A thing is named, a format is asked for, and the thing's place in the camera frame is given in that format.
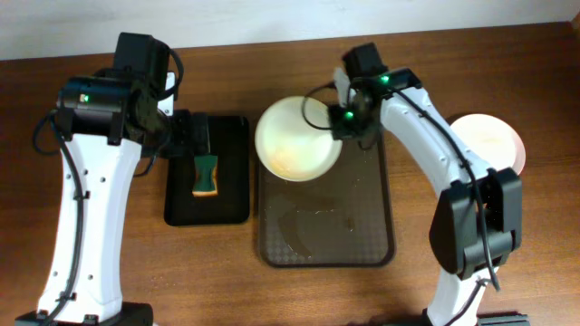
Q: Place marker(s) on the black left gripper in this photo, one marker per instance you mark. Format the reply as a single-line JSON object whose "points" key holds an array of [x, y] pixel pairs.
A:
{"points": [[199, 134]]}

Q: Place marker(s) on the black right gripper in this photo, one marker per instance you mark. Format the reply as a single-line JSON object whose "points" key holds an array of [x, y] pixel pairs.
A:
{"points": [[346, 125]]}

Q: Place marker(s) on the green and yellow sponge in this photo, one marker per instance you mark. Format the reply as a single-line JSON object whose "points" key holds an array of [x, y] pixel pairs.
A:
{"points": [[206, 171]]}

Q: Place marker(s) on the white plate with red stain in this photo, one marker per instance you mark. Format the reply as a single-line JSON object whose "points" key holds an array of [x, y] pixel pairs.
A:
{"points": [[493, 140]]}

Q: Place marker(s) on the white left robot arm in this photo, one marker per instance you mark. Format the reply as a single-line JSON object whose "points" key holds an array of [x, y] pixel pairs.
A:
{"points": [[103, 125]]}

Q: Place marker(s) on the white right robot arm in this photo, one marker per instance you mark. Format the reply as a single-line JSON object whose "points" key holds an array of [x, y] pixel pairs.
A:
{"points": [[477, 224]]}

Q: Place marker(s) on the small black tray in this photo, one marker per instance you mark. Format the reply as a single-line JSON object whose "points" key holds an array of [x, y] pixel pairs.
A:
{"points": [[229, 137]]}

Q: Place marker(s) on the brown checkered serving tray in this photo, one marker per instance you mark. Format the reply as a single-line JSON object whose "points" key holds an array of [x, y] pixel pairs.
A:
{"points": [[341, 219]]}

